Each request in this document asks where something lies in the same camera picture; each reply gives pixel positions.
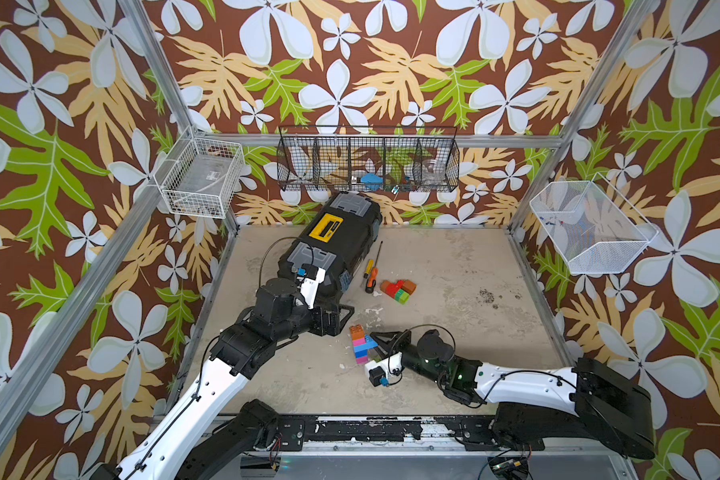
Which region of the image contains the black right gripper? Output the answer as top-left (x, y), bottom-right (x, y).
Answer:
top-left (368, 330), bottom-right (445, 386)

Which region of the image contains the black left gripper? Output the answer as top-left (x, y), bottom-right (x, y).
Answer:
top-left (270, 294), bottom-right (352, 343)

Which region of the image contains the light blue long lego brick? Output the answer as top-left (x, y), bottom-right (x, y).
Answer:
top-left (353, 336), bottom-right (378, 354)

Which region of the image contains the orange lego brick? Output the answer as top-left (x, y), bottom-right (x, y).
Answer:
top-left (397, 280), bottom-right (417, 295)
top-left (349, 325), bottom-right (366, 341)

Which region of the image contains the red long lego brick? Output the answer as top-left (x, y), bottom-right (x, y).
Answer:
top-left (380, 280), bottom-right (402, 298)

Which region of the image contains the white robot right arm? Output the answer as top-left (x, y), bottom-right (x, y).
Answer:
top-left (366, 329), bottom-right (657, 460)

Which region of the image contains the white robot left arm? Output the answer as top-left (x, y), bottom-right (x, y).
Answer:
top-left (92, 265), bottom-right (354, 479)

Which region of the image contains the black toolbox with yellow label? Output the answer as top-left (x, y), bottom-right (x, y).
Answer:
top-left (278, 192), bottom-right (382, 303)

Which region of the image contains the blue object in basket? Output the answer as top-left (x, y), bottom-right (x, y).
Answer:
top-left (360, 173), bottom-right (384, 191)

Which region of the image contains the orange handled screwdriver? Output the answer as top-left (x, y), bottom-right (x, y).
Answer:
top-left (365, 267), bottom-right (378, 294)

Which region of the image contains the yellow handled screwdriver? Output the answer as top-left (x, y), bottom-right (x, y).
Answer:
top-left (363, 249), bottom-right (380, 279)

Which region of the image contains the black mounting rail base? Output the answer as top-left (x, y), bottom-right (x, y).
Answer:
top-left (258, 414), bottom-right (523, 452)

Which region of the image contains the black wire basket back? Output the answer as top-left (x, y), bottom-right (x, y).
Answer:
top-left (274, 125), bottom-right (461, 193)

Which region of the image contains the white wire basket left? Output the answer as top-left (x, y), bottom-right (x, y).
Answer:
top-left (155, 128), bottom-right (247, 219)

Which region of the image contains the white wire basket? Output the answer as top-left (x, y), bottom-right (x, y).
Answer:
top-left (530, 174), bottom-right (659, 276)
top-left (155, 128), bottom-right (247, 219)

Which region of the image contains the white wire basket right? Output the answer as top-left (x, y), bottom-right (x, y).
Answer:
top-left (530, 174), bottom-right (659, 276)

